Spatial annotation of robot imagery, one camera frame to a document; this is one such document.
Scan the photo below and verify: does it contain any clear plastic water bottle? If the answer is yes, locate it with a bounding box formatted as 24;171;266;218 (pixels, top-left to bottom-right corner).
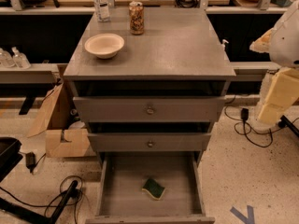
93;0;110;22

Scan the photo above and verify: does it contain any white pump dispenser top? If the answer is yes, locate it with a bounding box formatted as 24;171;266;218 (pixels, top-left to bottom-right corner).
221;39;229;49

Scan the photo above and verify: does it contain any clear sanitizer bottle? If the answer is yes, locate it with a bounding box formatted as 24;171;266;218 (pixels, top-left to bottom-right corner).
0;48;15;68
12;47;31;69

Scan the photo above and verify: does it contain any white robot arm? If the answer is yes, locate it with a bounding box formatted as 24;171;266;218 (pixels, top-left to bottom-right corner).
249;1;299;129

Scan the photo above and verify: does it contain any black power adapter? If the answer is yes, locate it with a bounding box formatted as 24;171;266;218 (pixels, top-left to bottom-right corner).
241;108;249;121
25;152;36;172

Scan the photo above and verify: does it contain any green yellow sponge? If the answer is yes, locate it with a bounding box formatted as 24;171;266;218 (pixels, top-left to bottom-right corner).
142;178;165;200

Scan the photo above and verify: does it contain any open cardboard box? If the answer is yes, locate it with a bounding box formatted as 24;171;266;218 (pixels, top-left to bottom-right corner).
26;63;96;159

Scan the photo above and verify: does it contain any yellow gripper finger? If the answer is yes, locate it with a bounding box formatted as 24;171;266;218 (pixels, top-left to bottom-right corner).
257;68;299;124
249;29;273;53

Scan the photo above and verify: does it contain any black coiled cable left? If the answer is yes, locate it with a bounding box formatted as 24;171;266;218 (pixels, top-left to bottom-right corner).
0;175;86;224

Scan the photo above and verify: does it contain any black stand leg right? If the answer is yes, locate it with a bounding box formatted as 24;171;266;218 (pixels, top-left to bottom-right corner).
278;116;299;137

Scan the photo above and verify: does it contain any grey wooden drawer cabinet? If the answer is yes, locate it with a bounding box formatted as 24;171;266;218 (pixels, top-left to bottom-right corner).
63;6;237;167

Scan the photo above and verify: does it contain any black floor cable right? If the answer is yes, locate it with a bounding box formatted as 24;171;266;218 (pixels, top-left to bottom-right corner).
223;105;299;148

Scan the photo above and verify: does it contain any black bin left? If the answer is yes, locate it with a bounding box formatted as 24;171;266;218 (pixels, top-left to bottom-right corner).
0;137;22;182

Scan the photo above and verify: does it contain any grey middle drawer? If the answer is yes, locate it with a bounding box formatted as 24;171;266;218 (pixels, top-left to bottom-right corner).
88;133;211;152

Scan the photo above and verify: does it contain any black power adapter right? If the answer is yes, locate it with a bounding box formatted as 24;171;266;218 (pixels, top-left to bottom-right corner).
241;108;249;121

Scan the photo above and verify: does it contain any white paper bowl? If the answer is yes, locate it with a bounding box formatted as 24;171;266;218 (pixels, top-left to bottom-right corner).
84;34;124;59

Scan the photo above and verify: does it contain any grey top drawer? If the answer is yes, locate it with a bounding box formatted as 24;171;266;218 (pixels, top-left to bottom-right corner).
74;97;224;122

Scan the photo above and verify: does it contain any black stand base left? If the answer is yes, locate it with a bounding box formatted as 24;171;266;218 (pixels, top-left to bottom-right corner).
0;179;79;224

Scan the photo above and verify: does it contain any left clear sanitizer bottle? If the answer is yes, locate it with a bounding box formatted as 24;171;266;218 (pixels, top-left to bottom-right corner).
0;48;15;68

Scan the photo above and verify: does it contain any black power adapter left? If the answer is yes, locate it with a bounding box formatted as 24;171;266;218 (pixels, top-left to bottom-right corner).
25;152;36;172

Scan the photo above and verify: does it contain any right clear sanitizer bottle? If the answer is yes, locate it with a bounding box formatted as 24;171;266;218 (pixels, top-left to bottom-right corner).
12;47;31;69

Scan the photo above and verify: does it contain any patterned drink can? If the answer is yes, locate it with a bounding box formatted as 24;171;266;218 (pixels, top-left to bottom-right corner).
129;1;144;35

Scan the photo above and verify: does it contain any grey open bottom drawer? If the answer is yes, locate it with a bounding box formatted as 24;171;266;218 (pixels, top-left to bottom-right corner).
85;152;215;224

